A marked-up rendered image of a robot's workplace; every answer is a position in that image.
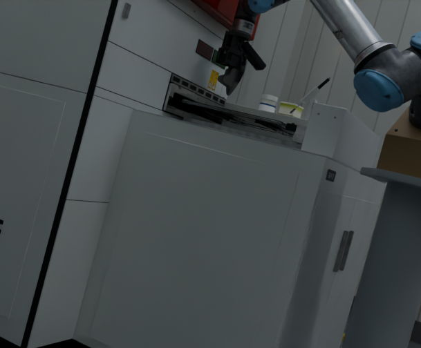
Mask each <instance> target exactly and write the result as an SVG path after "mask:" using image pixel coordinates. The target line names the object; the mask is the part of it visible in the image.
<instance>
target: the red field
mask: <svg viewBox="0 0 421 348"><path fill-rule="evenodd" d="M212 51H213V49H212V48H210V47H209V46H208V45H206V44H205V43H203V42H202V41H199V45H198V50H197V52H199V53H200V54H202V55H203V56H205V57H206V58H208V59H211V55H212Z"/></svg>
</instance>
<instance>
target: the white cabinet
mask: <svg viewBox="0 0 421 348"><path fill-rule="evenodd" d="M384 187H385V184H384V183H382V182H379V181H377V180H374V179H373V178H371V177H367V176H365V175H361V174H360V173H359V172H357V171H355V170H353V169H351V168H349V167H347V166H344V165H342V164H339V163H337V162H335V161H333V160H331V159H328V158H327V157H322V156H318V155H313V154H310V153H305V152H302V151H297V150H294V149H291V148H286V147H282V146H277V145H274V144H269V143H265V142H260V141H257V140H254V139H249V138H246V137H241V136H238V135H233V134H229V133H224V132H220V131H217V130H212V129H209V128H204V127H201V126H196V125H193V124H188V123H184V122H180V121H176V120H173V119H168V118H164V117H159V116H156V115H151V114H148V113H143V112H140V111H136V110H133V113H132V116H131V121H130V124H129V129H128V131H127V136H126V139H125V143H124V147H123V150H122V154H121V158H120V163H119V165H118V170H117V173H116V176H115V181H114V184H113V188H112V191H111V196H110V200H109V204H108V207H107V210H106V215H105V218H104V223H103V225H102V230H101V234H100V238H99V241H98V244H97V248H96V252H95V257H94V259H93V264H92V267H91V272H90V275H89V278H88V282H87V286H86V291H85V293H84V298H83V301H82V306H81V309H80V312H79V316H78V319H77V324H76V327H75V332H74V335H73V339H74V340H76V341H77V344H76V348H340V344H341V342H342V338H343V335H344V330H345V327H346V323H347V320H348V315H349V313H350V308H351V305H352V302H353V298H354V295H355V290H356V288H357V283H358V280H359V276H360V273H361V270H362V266H363V263H364V258H365V255H366V251H367V248H368V243H369V241H370V238H371V233H372V230H373V226H374V223H375V218H376V216H377V212H378V209H379V206H380V201H381V199H382V194H383V191H384Z"/></svg>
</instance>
